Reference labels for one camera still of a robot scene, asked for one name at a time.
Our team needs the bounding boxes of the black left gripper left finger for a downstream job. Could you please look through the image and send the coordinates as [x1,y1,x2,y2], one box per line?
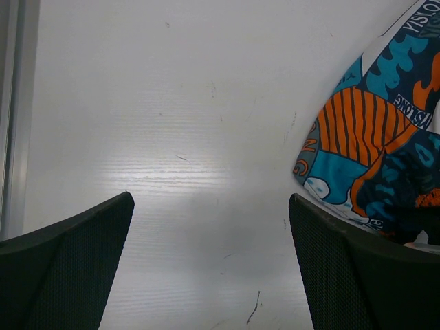
[1,192,134,329]

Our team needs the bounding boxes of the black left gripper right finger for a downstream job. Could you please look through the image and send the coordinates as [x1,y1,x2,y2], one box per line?
[289,193,439,329]

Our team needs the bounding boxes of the aluminium table edge rail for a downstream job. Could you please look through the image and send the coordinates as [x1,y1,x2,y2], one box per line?
[1,0,41,241]

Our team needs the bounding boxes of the colourful patterned shorts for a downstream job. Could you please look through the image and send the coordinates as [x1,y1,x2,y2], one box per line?
[293,1,439,245]

